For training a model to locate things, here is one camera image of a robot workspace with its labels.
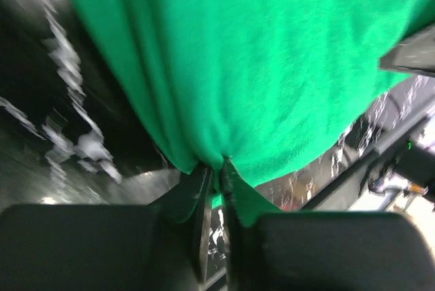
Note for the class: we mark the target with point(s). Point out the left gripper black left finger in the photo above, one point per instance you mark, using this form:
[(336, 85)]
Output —
[(159, 246)]

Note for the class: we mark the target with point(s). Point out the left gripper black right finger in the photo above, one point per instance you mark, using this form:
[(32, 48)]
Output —
[(269, 249)]

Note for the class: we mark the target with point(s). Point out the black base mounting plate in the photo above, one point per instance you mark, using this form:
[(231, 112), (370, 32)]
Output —
[(391, 165)]

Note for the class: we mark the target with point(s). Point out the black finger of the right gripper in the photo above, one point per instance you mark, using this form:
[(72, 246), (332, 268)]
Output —
[(413, 55)]

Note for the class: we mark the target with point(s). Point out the green t shirt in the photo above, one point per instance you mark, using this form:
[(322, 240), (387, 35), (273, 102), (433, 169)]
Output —
[(269, 84)]

